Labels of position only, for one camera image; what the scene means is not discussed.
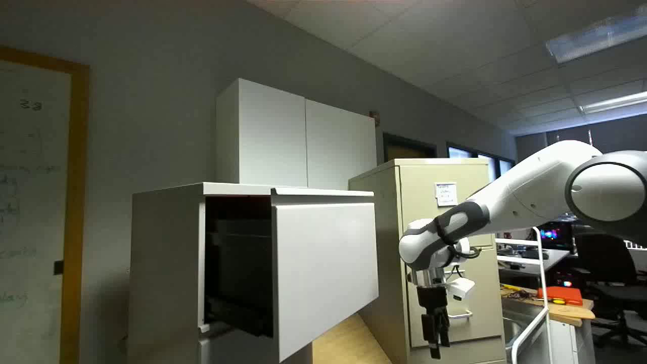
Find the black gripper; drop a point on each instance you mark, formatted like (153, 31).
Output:
(431, 299)

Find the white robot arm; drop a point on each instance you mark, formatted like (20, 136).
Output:
(539, 188)

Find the white drawer cabinet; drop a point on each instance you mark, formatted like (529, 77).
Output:
(165, 270)

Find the white desk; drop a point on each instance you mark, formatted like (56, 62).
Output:
(526, 259)

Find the orange tool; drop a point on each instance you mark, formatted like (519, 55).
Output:
(563, 296)

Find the wooden table top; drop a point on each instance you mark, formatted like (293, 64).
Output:
(573, 311)

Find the white paper label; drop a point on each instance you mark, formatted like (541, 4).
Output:
(445, 195)

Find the beige metal filing cabinet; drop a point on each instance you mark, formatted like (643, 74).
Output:
(416, 188)

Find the computer monitor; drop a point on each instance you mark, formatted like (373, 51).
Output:
(556, 234)

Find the black office chair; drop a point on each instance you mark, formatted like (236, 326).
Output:
(606, 270)

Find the narrow ceiling light strip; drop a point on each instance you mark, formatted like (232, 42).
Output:
(613, 102)

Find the large ceiling light panel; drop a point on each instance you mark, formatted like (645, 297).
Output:
(597, 32)

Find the wood framed whiteboard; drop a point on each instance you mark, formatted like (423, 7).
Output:
(33, 202)

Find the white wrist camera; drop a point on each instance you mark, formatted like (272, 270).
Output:
(461, 285)

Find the white metal tube frame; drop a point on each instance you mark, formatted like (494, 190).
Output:
(543, 296)

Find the white wall cabinet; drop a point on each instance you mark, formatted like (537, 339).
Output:
(284, 134)

